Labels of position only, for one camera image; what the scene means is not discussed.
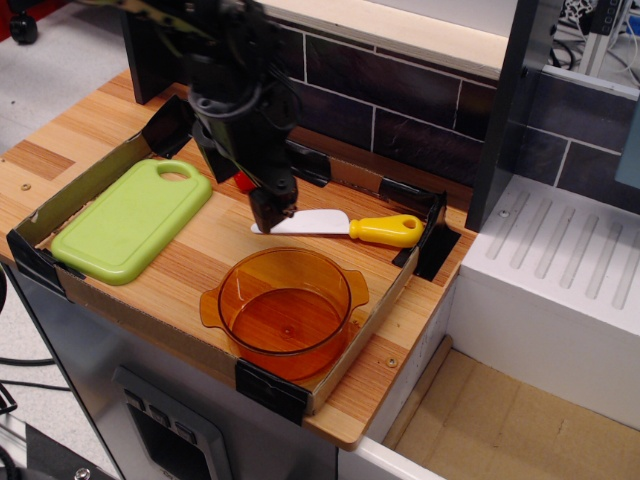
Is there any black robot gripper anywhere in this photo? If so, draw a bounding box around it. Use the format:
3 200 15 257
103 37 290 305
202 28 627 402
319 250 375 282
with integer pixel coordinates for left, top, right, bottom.
188 78 300 234

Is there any yellow handled white knife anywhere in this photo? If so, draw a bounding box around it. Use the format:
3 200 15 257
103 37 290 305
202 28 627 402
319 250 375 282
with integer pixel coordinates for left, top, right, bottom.
270 209 425 248

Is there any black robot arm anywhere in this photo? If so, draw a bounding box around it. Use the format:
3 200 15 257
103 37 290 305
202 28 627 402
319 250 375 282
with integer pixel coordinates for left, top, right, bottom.
109 1 302 233

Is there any cardboard fence with black tape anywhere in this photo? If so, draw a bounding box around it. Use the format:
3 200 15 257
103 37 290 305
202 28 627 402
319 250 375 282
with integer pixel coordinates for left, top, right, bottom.
1 87 475 449

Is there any green plastic cutting board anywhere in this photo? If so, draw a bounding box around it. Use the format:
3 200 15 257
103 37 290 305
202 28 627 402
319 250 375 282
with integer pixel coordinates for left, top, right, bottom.
51 159 212 286

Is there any red toy strawberry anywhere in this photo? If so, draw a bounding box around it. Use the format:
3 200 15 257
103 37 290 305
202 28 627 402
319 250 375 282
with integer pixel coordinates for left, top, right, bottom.
233 171 256 194

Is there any orange transparent pot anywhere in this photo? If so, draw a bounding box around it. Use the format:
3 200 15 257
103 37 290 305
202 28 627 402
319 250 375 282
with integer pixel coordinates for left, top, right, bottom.
200 247 369 382

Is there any toy oven front panel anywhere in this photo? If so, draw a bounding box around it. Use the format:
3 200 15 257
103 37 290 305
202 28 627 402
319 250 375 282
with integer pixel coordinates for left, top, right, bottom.
113 366 233 479

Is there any black caster wheel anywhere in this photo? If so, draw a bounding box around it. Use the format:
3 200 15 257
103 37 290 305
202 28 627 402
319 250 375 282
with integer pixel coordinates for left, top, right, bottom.
9 12 38 45

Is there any white sink drainboard unit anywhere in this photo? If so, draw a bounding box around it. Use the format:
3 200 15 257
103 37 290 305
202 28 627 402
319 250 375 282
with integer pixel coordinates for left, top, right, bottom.
448 176 639 428

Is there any dark grey vertical post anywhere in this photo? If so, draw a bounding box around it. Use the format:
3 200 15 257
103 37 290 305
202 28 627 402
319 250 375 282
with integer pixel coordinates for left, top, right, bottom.
466 1 562 232

